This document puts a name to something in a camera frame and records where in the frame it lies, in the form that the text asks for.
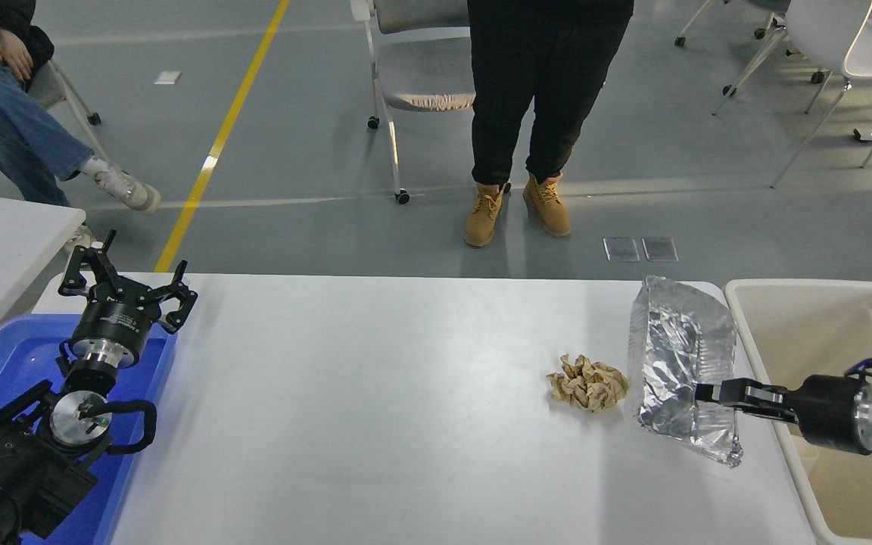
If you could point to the white plastic chair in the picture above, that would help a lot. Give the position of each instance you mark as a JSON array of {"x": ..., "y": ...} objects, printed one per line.
[{"x": 829, "y": 30}]

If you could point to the grey padded rolling chair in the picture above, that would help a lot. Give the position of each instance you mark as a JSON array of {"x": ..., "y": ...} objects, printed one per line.
[{"x": 425, "y": 72}]

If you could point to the standing person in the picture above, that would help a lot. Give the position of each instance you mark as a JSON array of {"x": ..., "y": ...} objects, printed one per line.
[{"x": 546, "y": 76}]

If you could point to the grey chair with casters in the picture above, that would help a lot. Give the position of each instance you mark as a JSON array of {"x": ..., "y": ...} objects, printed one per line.
[{"x": 770, "y": 4}]

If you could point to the foil tray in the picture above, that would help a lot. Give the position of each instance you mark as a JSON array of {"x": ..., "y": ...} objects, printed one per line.
[{"x": 678, "y": 341}]

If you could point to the white paper cup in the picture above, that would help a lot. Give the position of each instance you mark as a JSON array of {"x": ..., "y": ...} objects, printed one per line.
[{"x": 807, "y": 463}]

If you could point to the blue plastic tray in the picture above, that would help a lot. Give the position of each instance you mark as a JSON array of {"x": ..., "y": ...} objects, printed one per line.
[{"x": 12, "y": 356}]

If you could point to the tan paper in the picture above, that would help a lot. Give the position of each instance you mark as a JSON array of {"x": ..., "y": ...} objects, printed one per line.
[{"x": 587, "y": 384}]

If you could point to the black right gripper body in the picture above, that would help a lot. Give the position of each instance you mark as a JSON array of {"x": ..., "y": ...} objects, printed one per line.
[{"x": 826, "y": 412}]

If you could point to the clear floor plate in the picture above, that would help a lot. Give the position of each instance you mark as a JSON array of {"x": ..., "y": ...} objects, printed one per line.
[
  {"x": 621, "y": 249},
  {"x": 659, "y": 249}
]

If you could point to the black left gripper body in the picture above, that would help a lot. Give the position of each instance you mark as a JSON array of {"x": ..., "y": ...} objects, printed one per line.
[{"x": 112, "y": 322}]

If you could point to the seated person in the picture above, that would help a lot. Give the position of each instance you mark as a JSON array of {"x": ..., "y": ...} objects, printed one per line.
[{"x": 12, "y": 129}]

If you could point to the large pale plastic bin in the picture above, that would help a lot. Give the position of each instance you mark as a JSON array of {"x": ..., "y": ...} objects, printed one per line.
[{"x": 807, "y": 325}]

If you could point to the seated person's hand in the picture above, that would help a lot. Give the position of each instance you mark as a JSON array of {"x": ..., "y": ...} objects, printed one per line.
[{"x": 14, "y": 53}]

